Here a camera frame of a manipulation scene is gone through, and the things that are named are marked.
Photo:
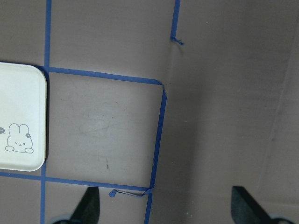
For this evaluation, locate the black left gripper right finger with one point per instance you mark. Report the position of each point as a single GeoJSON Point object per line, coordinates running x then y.
{"type": "Point", "coordinates": [245, 209]}

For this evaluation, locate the cream serving tray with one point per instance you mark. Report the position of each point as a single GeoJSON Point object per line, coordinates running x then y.
{"type": "Point", "coordinates": [23, 106]}

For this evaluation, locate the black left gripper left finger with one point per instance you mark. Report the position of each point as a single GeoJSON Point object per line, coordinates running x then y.
{"type": "Point", "coordinates": [88, 209]}

